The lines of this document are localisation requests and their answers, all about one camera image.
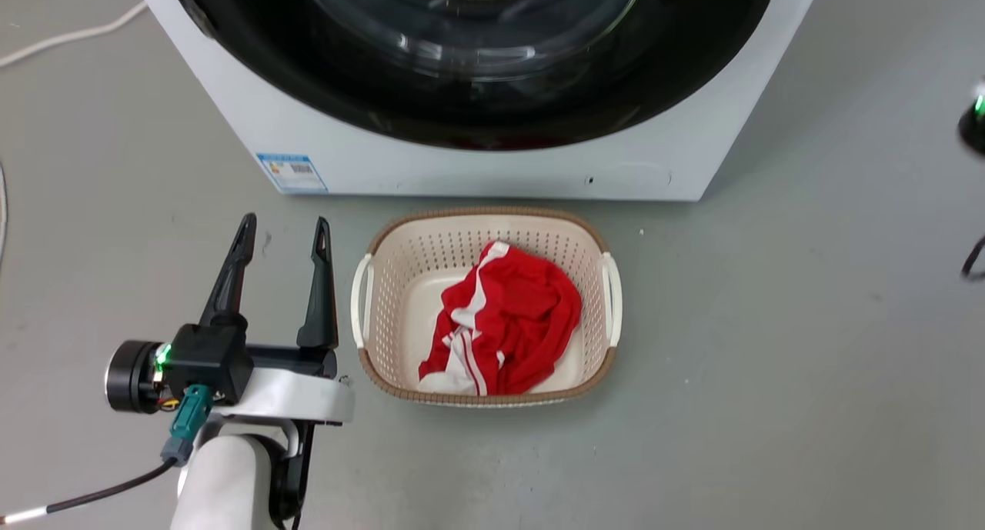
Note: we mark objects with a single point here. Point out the black round washing machine door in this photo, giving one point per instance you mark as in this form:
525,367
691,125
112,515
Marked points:
369,91

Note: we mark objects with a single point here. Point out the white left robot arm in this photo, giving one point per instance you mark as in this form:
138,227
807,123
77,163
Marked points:
223,476

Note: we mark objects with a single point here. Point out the red garment with white stripes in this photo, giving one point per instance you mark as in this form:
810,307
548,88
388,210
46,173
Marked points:
515,314

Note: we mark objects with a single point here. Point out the beige plastic laundry basket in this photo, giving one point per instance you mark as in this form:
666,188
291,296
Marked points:
400,261

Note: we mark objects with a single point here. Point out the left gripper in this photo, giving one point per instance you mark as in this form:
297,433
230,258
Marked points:
300,395

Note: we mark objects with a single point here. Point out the blue white energy label sticker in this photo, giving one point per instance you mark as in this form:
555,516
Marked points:
292,173

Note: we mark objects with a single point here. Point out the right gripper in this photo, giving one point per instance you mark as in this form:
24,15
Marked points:
974,130

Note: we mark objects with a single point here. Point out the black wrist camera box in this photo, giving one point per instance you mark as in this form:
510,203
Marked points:
208,361

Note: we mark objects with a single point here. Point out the white front-load washing machine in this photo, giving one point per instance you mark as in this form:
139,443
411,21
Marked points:
492,172

